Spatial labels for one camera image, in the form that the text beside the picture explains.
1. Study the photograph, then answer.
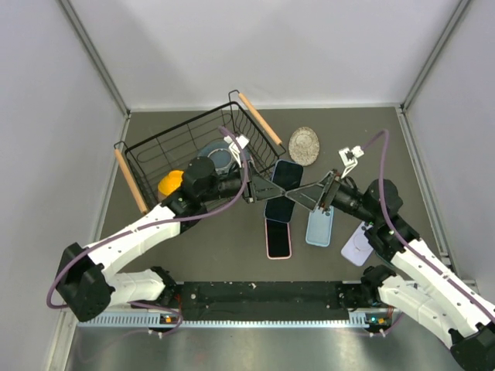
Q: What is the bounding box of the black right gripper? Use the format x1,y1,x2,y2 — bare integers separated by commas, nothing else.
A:
287,168,379,225

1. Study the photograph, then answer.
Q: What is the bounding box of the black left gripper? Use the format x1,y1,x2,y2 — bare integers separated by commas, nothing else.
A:
200,159,285,203

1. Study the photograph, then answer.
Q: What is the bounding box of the light blue phone case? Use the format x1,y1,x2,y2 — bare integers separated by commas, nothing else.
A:
306,206,334,247

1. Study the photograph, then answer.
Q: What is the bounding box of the pink phone case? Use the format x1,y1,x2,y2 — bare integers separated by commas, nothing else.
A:
264,218,292,260

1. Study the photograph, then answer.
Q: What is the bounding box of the black smartphone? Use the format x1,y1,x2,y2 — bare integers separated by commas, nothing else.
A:
266,220,290,257

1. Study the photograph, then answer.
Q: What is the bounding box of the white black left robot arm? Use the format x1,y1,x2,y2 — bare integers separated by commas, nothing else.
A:
49,157,285,322

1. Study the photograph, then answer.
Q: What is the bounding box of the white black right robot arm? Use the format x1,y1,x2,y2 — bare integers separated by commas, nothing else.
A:
285,172,494,370

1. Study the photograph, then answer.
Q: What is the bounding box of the lilac phone case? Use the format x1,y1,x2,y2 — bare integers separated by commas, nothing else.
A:
340,222,374,267

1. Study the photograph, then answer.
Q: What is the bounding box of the dark green smartphone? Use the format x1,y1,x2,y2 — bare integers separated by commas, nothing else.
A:
266,161,302,220

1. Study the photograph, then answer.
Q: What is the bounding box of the speckled oval dish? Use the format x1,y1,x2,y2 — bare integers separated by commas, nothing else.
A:
288,127,320,167

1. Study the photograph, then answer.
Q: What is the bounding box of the blue glazed ceramic plate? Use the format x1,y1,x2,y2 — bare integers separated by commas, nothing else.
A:
197,139,240,175

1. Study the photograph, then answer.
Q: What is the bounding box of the yellow ribbed bowl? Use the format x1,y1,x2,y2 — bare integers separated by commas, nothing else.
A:
157,170,184,202

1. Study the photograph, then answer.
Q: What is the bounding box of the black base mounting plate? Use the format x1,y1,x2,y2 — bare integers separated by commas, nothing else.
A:
150,281,385,322

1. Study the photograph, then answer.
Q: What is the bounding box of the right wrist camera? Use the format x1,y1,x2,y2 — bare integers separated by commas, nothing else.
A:
339,145,364,179

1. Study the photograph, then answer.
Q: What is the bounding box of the black wire dish basket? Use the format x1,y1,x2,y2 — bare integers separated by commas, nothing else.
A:
114,90,286,214

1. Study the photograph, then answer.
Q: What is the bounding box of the aluminium slotted rail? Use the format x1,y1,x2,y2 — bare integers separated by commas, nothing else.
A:
78,311,391,329

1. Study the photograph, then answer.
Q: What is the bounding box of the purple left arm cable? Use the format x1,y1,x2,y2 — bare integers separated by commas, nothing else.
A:
46,125,251,310

